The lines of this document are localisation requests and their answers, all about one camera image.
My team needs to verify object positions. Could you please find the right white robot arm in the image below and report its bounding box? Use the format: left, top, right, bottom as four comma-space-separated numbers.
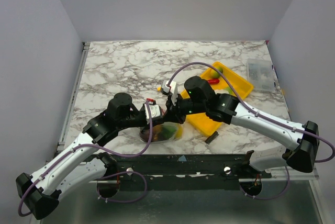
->
161, 76, 319, 178

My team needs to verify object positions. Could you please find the clear plastic box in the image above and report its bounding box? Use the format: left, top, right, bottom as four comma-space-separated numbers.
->
247, 59, 275, 92

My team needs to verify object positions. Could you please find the yellow lemon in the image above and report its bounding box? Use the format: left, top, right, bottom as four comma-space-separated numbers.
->
175, 125, 183, 139

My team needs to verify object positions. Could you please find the yellow green mango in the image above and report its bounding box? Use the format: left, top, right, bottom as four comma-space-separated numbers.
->
210, 66, 223, 79

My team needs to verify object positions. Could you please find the clear zip top bag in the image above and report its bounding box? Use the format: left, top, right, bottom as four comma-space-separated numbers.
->
139, 122, 183, 143

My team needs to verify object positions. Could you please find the green bell pepper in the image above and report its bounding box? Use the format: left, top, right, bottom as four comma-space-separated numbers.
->
162, 125, 177, 138

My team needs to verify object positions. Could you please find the white cauliflower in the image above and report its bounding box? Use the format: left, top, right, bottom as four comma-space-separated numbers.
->
221, 87, 234, 95

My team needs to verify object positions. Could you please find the red chili pepper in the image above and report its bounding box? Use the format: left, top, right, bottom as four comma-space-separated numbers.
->
207, 79, 220, 84

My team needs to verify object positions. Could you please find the red apple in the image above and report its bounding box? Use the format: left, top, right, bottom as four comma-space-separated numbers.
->
152, 130, 166, 142

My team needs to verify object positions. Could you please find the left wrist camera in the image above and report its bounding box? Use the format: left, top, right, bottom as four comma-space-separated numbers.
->
144, 98, 163, 124

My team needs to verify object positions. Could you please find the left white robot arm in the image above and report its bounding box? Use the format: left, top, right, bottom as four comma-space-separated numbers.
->
16, 93, 166, 220

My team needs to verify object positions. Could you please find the black table front rail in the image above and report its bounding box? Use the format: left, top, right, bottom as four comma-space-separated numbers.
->
86, 153, 271, 192

